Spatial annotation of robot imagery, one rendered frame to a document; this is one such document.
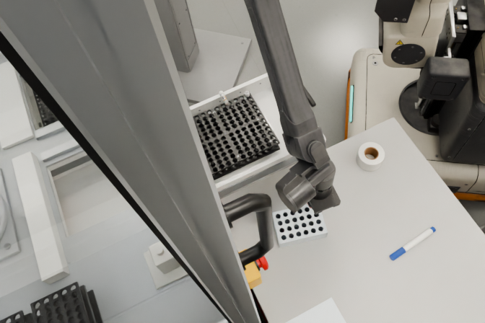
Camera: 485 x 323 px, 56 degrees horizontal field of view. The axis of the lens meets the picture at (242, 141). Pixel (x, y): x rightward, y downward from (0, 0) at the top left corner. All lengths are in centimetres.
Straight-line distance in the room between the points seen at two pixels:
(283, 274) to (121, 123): 103
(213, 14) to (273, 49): 184
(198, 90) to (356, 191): 127
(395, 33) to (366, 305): 81
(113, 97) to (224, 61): 225
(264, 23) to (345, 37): 171
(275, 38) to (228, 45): 161
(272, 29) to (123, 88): 72
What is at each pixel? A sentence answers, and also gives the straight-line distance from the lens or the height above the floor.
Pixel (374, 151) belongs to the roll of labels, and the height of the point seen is 79.
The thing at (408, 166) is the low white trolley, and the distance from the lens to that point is 132.
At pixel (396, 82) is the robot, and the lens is 206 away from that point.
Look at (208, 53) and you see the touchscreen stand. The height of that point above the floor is 4.
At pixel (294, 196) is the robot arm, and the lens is 93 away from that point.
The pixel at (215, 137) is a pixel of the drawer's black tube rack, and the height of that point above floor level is 90.
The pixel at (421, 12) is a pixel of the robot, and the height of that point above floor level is 90.
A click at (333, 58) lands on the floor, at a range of 246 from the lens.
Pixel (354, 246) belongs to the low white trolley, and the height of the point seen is 76.
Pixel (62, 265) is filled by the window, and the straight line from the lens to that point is 31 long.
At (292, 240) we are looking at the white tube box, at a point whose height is 80.
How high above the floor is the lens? 191
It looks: 61 degrees down
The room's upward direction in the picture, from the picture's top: 9 degrees counter-clockwise
